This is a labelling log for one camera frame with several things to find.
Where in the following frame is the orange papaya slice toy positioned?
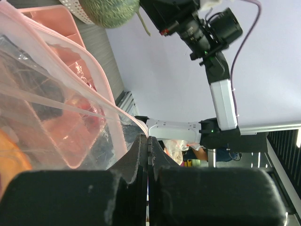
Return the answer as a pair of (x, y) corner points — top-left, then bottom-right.
(0, 130), (32, 197)

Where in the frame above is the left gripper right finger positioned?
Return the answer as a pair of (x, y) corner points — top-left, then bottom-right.
(148, 137), (286, 226)

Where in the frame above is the pink compartment tray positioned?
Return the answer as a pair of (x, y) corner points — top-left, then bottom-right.
(21, 5), (121, 169)

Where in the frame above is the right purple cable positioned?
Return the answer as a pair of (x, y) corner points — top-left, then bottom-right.
(229, 0), (262, 123)

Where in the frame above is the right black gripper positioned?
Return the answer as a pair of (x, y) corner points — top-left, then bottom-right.
(140, 0), (212, 54)

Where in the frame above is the white fruit basket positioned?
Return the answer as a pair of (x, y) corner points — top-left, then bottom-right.
(59, 0), (94, 25)

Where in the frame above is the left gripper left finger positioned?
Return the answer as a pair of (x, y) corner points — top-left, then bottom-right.
(0, 135), (148, 226)

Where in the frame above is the clear pink zip bag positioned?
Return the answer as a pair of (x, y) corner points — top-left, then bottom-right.
(0, 0), (148, 170)

